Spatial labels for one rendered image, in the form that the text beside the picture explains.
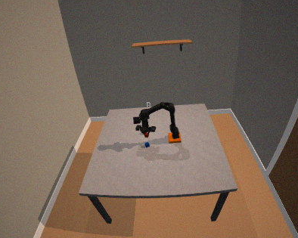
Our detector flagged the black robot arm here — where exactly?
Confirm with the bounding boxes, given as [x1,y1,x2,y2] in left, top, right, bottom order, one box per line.
[133,102,179,139]

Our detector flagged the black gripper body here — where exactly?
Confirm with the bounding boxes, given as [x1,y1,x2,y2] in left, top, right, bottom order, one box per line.
[135,123,156,132]

